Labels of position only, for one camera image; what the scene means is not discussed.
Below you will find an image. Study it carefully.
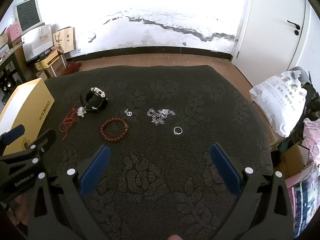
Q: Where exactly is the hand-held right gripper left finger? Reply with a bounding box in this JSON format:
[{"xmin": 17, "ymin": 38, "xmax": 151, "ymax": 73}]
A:
[{"xmin": 27, "ymin": 145, "xmax": 112, "ymax": 240}]

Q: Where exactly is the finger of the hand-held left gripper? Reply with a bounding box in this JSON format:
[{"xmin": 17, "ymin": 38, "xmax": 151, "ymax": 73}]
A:
[
  {"xmin": 0, "ymin": 125, "xmax": 25, "ymax": 155},
  {"xmin": 0, "ymin": 129, "xmax": 57, "ymax": 171}
]

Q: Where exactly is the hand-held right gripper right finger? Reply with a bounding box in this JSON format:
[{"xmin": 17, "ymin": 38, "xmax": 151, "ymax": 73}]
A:
[{"xmin": 210, "ymin": 143, "xmax": 293, "ymax": 240}]

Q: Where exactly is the yellow cardboard box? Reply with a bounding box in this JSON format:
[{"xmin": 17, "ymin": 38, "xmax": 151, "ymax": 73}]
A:
[{"xmin": 0, "ymin": 78, "xmax": 55, "ymax": 155}]

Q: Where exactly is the red bead bracelet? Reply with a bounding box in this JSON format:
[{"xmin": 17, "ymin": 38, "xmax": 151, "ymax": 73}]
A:
[{"xmin": 100, "ymin": 118, "xmax": 129, "ymax": 142}]

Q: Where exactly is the red cord white pendant necklace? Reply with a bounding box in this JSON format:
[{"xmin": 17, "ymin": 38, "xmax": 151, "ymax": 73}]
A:
[{"xmin": 59, "ymin": 100, "xmax": 87, "ymax": 140}]

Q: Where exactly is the black and white wristwatch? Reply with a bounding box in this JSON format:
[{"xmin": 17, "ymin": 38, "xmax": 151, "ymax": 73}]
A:
[{"xmin": 85, "ymin": 87, "xmax": 108, "ymax": 114}]

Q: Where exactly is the silver chain necklace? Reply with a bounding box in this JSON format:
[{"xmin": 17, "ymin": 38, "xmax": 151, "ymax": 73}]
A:
[{"xmin": 146, "ymin": 108, "xmax": 175, "ymax": 126}]

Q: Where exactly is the person's left forearm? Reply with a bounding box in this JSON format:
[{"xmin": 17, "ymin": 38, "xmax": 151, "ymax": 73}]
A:
[{"xmin": 10, "ymin": 195, "xmax": 29, "ymax": 233}]

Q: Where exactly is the dark floral patterned blanket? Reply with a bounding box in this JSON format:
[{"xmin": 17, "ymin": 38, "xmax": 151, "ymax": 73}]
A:
[{"xmin": 32, "ymin": 65, "xmax": 274, "ymax": 240}]

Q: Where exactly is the open cardboard box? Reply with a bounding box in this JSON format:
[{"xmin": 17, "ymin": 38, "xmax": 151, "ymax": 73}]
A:
[{"xmin": 272, "ymin": 142, "xmax": 310, "ymax": 178}]

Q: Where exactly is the black metal shelf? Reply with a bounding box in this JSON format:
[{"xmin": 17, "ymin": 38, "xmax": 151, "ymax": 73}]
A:
[{"xmin": 0, "ymin": 47, "xmax": 25, "ymax": 98}]

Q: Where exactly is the brown cardboard box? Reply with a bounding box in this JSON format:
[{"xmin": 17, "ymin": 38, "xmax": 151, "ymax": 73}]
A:
[{"xmin": 46, "ymin": 55, "xmax": 68, "ymax": 78}]

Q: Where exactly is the red cloth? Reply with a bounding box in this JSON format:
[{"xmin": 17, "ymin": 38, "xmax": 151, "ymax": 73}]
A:
[{"xmin": 65, "ymin": 62, "xmax": 82, "ymax": 75}]

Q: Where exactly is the yellow and black box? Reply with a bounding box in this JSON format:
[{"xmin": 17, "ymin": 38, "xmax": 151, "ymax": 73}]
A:
[{"xmin": 34, "ymin": 52, "xmax": 60, "ymax": 70}]

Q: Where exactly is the pink and blue package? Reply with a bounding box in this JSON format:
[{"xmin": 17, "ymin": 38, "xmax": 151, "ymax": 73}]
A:
[{"xmin": 287, "ymin": 162, "xmax": 320, "ymax": 238}]

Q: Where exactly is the white printed plastic bag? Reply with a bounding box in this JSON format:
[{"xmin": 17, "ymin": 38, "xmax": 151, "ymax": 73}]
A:
[{"xmin": 249, "ymin": 70, "xmax": 308, "ymax": 138}]

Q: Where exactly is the pink packet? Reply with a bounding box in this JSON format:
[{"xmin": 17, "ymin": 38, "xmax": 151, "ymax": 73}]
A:
[{"xmin": 303, "ymin": 119, "xmax": 320, "ymax": 165}]

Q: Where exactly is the tan paper bag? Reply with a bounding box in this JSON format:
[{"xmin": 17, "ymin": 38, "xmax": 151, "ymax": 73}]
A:
[{"xmin": 52, "ymin": 27, "xmax": 75, "ymax": 53}]

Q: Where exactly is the pink box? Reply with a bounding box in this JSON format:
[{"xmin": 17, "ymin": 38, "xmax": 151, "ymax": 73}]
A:
[{"xmin": 5, "ymin": 22, "xmax": 22, "ymax": 43}]

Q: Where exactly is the white old monitor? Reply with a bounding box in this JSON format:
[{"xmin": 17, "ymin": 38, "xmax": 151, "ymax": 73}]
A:
[{"xmin": 15, "ymin": 0, "xmax": 43, "ymax": 35}]

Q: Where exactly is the white door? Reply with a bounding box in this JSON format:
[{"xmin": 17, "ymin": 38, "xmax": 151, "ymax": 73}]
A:
[{"xmin": 231, "ymin": 0, "xmax": 320, "ymax": 72}]

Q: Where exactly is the black door handle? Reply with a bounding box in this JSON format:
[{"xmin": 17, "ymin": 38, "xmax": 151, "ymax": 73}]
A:
[{"xmin": 287, "ymin": 20, "xmax": 301, "ymax": 36}]

